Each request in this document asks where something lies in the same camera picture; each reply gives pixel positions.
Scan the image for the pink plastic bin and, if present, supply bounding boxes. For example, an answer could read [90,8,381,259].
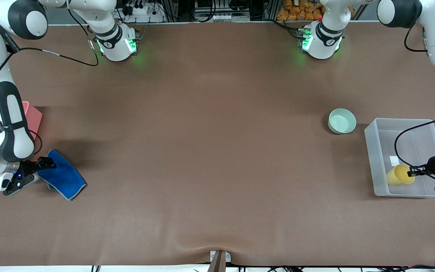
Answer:
[0,100,43,141]

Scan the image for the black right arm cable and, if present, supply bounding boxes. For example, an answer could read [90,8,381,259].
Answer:
[0,8,99,156]

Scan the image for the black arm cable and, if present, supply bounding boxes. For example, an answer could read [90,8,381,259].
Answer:
[0,8,99,156]
[393,26,435,170]

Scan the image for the white power strip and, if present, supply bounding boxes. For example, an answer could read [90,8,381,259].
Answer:
[121,3,166,23]

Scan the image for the clear plastic bin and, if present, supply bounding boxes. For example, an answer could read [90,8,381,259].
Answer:
[364,118,435,198]

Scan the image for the brown camera mount bracket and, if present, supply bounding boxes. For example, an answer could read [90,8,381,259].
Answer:
[207,250,231,272]

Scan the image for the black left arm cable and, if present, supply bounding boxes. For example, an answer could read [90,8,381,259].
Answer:
[393,26,435,170]

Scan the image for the white socket strip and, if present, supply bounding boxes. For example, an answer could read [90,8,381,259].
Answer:
[212,13,251,22]

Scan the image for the mint green bowl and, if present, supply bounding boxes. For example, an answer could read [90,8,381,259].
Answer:
[328,108,357,134]

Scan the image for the orange bagged items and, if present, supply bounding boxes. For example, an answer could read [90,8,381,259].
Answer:
[277,0,324,22]

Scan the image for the yellow cup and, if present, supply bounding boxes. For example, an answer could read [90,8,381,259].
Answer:
[386,164,416,186]

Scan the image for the blue cloth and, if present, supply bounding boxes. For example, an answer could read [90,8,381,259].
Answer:
[37,149,88,201]

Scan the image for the brown table mat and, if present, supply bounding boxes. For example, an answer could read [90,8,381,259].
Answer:
[0,21,435,267]

